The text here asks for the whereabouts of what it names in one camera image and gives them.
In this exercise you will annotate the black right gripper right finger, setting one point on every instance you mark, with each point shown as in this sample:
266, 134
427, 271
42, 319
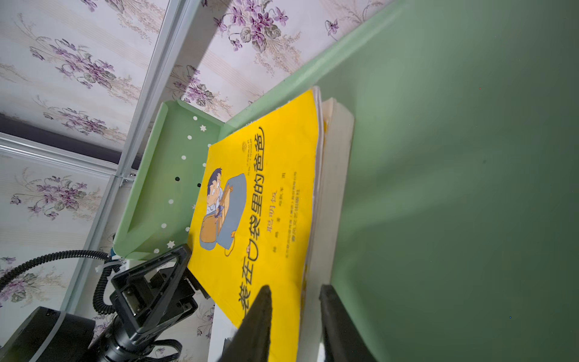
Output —
342, 340

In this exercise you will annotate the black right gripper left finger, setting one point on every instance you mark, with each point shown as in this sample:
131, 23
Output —
252, 341

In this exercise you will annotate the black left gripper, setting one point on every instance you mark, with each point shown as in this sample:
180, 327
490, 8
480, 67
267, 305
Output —
149, 299

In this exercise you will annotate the yellow cartoon cover book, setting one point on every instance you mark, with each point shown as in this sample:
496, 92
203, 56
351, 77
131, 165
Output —
271, 192

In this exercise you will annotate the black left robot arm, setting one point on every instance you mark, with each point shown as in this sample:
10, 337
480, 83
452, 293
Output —
53, 335

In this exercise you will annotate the green wooden bookshelf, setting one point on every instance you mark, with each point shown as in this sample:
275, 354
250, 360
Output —
458, 238

